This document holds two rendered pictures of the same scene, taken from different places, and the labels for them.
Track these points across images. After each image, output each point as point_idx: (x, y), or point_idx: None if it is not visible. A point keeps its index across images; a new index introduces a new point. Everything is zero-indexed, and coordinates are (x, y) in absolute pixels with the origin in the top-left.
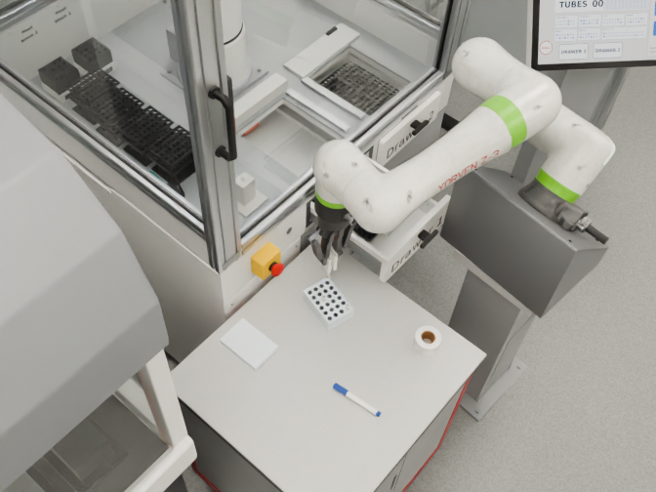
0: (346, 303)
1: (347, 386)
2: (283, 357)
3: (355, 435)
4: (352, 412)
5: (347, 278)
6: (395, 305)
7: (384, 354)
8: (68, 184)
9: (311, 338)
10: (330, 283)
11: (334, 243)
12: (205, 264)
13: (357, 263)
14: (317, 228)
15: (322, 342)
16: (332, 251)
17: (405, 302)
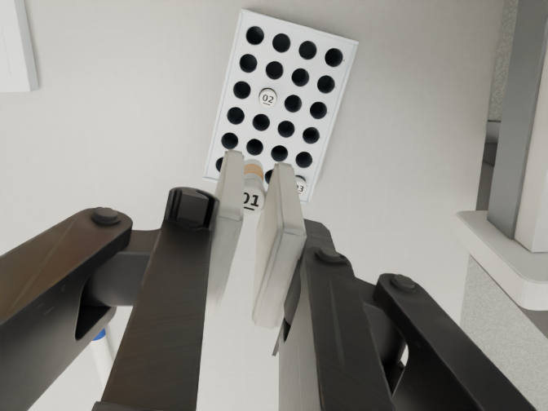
0: (310, 167)
1: (117, 315)
2: (32, 125)
3: (39, 407)
4: (77, 368)
5: (409, 79)
6: (422, 258)
7: (263, 328)
8: None
9: (150, 146)
10: (338, 68)
11: (295, 339)
12: None
13: (489, 64)
14: None
15: (165, 179)
16: (268, 280)
17: (448, 271)
